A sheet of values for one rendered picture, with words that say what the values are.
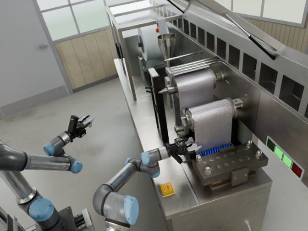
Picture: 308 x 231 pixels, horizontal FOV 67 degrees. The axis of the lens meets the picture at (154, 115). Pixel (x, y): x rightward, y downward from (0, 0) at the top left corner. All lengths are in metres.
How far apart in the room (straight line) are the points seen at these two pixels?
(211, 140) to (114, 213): 0.72
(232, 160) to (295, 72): 0.62
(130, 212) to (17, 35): 3.81
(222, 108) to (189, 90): 0.25
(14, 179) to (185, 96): 1.07
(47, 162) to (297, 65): 1.23
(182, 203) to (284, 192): 1.47
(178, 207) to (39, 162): 0.78
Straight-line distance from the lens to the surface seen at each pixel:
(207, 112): 1.37
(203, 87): 1.54
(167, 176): 1.56
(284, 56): 1.14
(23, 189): 1.53
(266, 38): 1.14
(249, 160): 1.48
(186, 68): 1.51
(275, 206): 2.59
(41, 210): 1.49
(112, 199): 1.14
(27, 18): 4.46
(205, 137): 1.44
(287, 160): 1.30
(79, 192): 2.90
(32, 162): 1.32
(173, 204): 1.44
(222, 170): 1.41
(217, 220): 1.64
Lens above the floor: 2.10
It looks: 35 degrees down
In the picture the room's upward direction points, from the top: 10 degrees counter-clockwise
